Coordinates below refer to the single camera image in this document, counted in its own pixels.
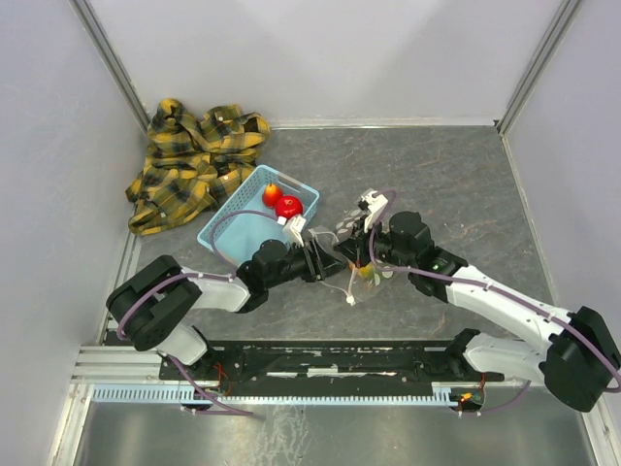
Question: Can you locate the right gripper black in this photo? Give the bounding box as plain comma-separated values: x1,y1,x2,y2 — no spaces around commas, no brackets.
331,215,413,271

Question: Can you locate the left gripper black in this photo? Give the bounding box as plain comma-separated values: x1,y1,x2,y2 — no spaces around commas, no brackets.
266,236,349,288

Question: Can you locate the clear polka dot zip bag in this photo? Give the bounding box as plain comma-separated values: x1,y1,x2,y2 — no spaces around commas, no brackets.
309,209,396,306

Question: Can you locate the red fake apple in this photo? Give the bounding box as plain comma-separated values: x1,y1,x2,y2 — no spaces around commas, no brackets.
274,195,304,220

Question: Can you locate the yellow orange fake fruit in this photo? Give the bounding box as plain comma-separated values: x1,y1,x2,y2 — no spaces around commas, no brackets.
357,263,376,282

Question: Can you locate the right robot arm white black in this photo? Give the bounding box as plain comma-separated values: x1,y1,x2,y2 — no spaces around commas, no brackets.
335,212,620,413

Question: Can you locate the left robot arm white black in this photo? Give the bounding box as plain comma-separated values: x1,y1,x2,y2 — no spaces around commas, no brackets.
106,239,348,379

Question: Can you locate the light blue plastic basket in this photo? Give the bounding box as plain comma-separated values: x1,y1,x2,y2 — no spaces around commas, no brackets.
197,165,319,265

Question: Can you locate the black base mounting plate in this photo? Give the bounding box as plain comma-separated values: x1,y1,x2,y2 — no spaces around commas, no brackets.
186,340,505,398

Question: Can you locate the yellow plaid shirt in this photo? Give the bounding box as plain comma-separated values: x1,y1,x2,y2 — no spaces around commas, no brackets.
125,98,271,236

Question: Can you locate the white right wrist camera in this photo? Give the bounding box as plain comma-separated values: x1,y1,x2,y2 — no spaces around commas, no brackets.
358,189,388,233

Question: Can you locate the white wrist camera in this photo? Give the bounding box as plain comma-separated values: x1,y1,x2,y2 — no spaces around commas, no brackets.
358,189,388,233
277,214,307,246

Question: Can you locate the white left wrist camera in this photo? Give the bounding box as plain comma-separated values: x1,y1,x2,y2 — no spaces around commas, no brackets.
277,214,307,246

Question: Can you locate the light blue cable duct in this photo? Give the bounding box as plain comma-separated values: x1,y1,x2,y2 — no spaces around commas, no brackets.
91,380,462,405

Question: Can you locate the aluminium frame rail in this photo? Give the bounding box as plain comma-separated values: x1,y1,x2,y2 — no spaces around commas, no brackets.
69,0,150,133

